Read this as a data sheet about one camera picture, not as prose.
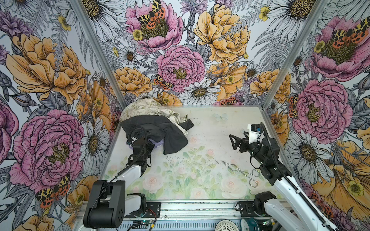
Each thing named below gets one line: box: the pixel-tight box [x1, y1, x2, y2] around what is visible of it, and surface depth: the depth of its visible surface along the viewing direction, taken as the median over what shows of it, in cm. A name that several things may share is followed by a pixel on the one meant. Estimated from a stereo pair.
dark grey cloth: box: [120, 115, 195, 155], surface depth 98 cm
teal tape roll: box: [239, 217, 261, 231], surface depth 66 cm
